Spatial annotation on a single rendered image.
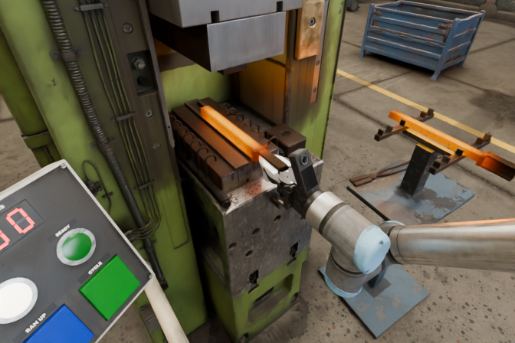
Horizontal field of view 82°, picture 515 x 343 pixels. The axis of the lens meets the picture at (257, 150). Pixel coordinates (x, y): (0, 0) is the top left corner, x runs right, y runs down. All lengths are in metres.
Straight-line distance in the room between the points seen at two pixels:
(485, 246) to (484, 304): 1.40
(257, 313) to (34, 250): 1.08
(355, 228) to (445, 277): 1.41
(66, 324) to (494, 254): 0.68
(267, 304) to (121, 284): 0.98
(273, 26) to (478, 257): 0.59
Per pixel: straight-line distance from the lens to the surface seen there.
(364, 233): 0.64
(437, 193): 1.37
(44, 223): 0.58
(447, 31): 4.34
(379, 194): 1.26
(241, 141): 0.86
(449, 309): 1.92
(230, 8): 0.64
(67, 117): 0.74
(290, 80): 1.01
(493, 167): 1.14
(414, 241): 0.73
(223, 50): 0.65
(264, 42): 0.70
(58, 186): 0.58
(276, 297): 1.52
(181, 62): 1.16
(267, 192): 0.86
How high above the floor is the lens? 1.51
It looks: 36 degrees down
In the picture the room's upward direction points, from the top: straight up
